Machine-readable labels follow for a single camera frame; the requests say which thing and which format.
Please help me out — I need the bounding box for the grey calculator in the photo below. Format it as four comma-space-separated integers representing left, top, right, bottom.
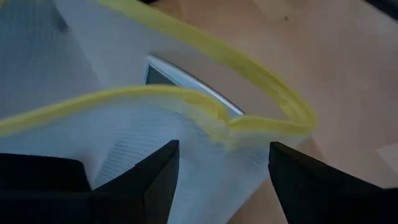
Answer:
144, 55, 246, 118

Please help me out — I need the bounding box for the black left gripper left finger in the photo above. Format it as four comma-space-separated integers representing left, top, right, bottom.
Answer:
92, 139, 180, 224

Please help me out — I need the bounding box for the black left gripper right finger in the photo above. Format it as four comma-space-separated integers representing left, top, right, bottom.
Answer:
267, 141, 398, 224

